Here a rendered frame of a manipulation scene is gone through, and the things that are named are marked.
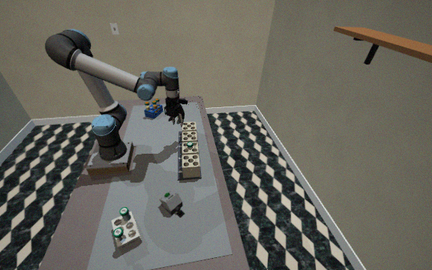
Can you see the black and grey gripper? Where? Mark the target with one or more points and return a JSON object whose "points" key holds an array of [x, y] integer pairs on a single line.
{"points": [[174, 110]]}

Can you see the blue tube rack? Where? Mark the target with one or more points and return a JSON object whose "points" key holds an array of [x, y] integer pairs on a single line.
{"points": [[153, 115]]}

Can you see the grey bench mat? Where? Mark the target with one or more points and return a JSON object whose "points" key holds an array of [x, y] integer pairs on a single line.
{"points": [[199, 233]]}

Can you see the white tube rack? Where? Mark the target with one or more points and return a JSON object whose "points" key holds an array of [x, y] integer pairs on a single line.
{"points": [[131, 239]]}

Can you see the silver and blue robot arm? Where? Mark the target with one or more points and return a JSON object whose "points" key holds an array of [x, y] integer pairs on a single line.
{"points": [[65, 49]]}

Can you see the beige bucket adapter with holes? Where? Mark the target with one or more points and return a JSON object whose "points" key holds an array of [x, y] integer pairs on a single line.
{"points": [[189, 126], [191, 165], [187, 151], [189, 136]]}

